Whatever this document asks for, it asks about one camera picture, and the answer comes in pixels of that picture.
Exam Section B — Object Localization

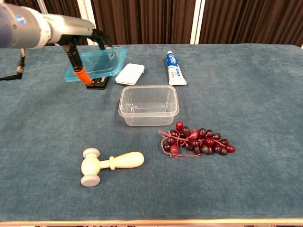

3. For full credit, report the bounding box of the dark brown pleated curtain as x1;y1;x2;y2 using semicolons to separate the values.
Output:
0;0;303;47

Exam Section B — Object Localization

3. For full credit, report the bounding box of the turquoise plastic lid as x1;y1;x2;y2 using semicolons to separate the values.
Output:
64;46;127;83

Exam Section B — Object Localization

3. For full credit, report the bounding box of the clear plastic container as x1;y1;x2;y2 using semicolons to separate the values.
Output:
118;85;180;127

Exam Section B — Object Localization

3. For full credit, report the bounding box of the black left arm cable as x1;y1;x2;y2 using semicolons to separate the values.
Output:
0;48;26;81

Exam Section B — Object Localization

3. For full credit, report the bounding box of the black folding laptop stand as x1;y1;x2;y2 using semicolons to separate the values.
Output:
85;45;121;90

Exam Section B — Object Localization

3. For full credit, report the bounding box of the teal table cloth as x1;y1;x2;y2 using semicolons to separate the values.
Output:
0;44;303;222

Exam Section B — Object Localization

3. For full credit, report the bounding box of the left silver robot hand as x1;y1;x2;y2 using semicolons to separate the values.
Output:
48;14;113;86

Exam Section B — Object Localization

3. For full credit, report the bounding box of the red plastic grape bunch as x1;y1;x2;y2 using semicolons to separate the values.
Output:
158;121;236;158

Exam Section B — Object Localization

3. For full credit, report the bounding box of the cream wooden toy mallet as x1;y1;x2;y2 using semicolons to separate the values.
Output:
80;148;145;187

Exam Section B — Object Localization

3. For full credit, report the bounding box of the white rectangular plastic case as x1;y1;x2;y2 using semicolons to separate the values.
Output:
115;63;145;86

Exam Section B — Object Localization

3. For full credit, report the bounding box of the thin white frame post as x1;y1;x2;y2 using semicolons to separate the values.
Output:
36;0;60;46

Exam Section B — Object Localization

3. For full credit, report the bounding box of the blue white toothpaste tube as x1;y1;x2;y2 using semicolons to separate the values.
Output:
164;51;187;86

